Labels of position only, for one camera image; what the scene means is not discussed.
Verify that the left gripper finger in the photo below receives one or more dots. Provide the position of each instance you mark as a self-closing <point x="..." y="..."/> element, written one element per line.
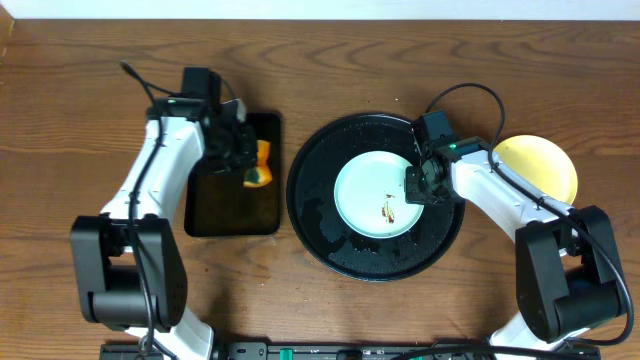
<point x="235" y="109"/>
<point x="248" y="147"/>

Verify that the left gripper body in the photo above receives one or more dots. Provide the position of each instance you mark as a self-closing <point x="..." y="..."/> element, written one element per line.
<point x="240" y="151"/>

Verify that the light blue plate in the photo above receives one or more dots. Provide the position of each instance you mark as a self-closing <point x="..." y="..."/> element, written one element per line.
<point x="369" y="195"/>

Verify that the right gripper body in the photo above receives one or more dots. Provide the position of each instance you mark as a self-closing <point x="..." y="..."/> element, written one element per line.
<point x="416" y="185"/>

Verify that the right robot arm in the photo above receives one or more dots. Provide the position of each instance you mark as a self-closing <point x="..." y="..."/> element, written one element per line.
<point x="570" y="286"/>

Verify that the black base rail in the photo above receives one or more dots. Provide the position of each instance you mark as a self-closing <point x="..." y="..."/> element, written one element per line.
<point x="263" y="351"/>

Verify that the black rectangular tray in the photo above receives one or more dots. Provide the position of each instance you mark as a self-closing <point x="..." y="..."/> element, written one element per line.
<point x="219" y="205"/>

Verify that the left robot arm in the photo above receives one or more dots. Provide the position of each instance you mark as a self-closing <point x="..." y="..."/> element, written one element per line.
<point x="129" y="272"/>

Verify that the green and yellow sponge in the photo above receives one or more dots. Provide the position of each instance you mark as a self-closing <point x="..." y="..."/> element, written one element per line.
<point x="260" y="175"/>

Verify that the yellow plate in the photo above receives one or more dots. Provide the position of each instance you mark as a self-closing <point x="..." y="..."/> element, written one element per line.
<point x="542" y="163"/>

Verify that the black round tray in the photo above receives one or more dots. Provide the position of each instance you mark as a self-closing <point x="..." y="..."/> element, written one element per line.
<point x="315" y="218"/>

